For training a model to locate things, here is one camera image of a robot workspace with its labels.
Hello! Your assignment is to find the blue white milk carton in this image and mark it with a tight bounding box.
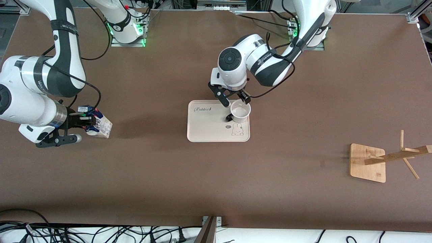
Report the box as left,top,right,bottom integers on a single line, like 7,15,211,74
78,105,113,139

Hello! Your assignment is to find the white cup with black handle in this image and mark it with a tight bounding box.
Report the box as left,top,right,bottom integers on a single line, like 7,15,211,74
225,99,252,124

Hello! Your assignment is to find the wooden cup hanging rack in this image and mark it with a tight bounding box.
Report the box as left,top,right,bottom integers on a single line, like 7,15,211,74
349,130,432,183

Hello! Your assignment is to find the white tray with rabbit print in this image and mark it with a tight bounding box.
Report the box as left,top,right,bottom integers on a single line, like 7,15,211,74
187,100,251,143

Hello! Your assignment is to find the grey metal box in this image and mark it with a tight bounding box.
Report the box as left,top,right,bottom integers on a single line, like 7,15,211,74
197,0,247,10

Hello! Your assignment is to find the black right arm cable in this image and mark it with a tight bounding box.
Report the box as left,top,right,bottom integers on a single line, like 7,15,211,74
40,0,112,112

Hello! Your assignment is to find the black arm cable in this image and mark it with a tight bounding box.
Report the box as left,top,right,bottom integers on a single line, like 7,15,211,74
40,0,112,112
248,29,301,99

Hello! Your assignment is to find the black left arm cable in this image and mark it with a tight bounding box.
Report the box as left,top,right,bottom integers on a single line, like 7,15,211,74
248,29,301,99

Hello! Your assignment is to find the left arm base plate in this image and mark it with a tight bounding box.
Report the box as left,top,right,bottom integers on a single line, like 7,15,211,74
288,19,326,51

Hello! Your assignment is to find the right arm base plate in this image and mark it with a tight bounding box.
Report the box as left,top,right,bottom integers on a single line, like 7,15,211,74
111,19,149,48

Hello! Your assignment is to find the black looped cable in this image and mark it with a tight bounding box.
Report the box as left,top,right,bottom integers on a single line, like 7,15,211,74
0,209,51,243

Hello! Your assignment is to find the aluminium frame profile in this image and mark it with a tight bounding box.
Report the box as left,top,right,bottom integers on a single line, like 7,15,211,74
0,5,31,15

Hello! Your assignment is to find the dark metal post with bracket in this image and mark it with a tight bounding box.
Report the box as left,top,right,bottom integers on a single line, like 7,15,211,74
194,215,223,243

